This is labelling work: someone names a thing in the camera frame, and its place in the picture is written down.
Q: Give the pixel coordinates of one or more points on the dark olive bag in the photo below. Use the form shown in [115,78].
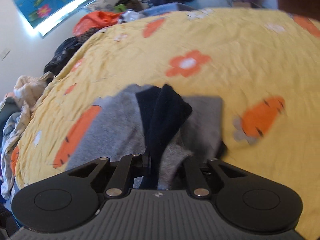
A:
[127,2]

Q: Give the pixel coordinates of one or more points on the yellow carrot print bedsheet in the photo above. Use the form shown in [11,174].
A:
[225,80]

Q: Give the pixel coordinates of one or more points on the light blue towel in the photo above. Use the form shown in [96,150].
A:
[162,9]

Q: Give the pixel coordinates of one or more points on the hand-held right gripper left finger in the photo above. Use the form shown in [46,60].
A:
[117,177]

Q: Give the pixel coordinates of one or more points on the dark navy padded cloth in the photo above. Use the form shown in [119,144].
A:
[63,55]

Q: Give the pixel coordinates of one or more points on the cream quilt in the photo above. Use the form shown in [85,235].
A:
[22,97]

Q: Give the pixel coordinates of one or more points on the white crumpled cloth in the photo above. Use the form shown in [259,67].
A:
[131,16]

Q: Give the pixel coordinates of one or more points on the orange plastic bag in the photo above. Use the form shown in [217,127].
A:
[97,20]

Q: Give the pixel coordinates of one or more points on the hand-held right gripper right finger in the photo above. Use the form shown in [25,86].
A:
[197,177]

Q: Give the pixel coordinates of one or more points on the leopard print cloth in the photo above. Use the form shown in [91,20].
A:
[86,35]

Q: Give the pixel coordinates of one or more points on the navy and grey knit sweater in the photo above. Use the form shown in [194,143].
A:
[117,130]

